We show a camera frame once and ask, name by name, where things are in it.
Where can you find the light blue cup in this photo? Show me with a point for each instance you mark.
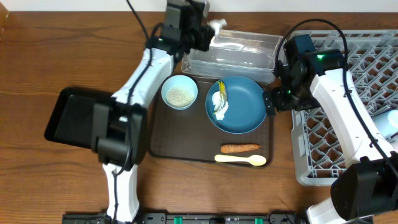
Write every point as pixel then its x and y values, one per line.
pixel 386 123

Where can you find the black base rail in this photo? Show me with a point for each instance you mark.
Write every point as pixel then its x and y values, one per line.
pixel 162 218

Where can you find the light blue rice bowl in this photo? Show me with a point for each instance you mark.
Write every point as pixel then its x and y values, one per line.
pixel 179 92

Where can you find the white tissue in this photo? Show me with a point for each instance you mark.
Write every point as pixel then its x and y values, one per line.
pixel 217 25
pixel 220 116

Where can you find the orange carrot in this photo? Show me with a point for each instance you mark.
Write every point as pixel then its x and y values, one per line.
pixel 237 148

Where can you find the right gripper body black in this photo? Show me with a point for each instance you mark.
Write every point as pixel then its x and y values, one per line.
pixel 296 96

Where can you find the dark brown serving tray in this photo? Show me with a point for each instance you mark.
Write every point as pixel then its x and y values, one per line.
pixel 189 134

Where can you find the grey dishwasher rack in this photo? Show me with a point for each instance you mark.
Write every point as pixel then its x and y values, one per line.
pixel 372 59

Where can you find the yellow snack wrapper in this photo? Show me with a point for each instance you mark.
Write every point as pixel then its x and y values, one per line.
pixel 220 98

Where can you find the cream plastic spoon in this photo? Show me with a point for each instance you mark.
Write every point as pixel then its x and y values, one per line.
pixel 254 160

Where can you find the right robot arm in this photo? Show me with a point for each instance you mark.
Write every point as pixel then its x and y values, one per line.
pixel 312 79

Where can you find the clear plastic bin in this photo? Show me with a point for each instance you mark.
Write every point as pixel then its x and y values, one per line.
pixel 235 53

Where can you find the black plastic tray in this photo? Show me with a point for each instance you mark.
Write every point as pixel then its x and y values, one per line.
pixel 71 121

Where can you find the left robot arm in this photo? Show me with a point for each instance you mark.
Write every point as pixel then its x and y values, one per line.
pixel 157 64

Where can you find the dark blue plate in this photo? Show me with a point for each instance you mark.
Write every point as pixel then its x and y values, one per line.
pixel 246 109

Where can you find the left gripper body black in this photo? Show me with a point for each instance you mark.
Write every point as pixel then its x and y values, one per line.
pixel 190 42

